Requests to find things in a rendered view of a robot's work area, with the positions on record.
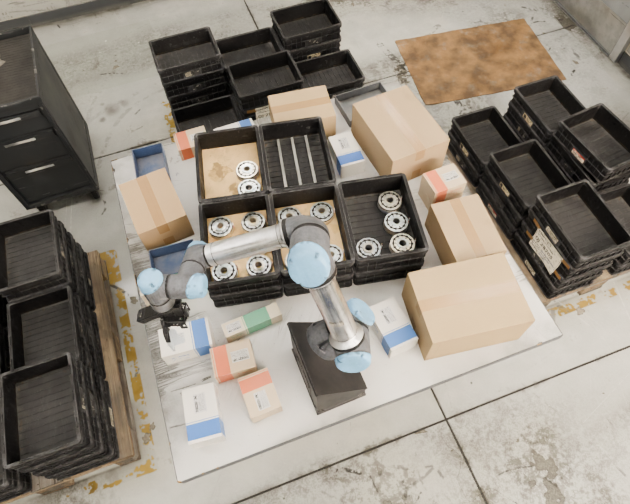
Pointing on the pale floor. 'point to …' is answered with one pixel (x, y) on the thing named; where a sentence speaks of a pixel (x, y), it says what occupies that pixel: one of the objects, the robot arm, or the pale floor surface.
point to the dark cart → (34, 126)
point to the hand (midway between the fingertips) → (175, 331)
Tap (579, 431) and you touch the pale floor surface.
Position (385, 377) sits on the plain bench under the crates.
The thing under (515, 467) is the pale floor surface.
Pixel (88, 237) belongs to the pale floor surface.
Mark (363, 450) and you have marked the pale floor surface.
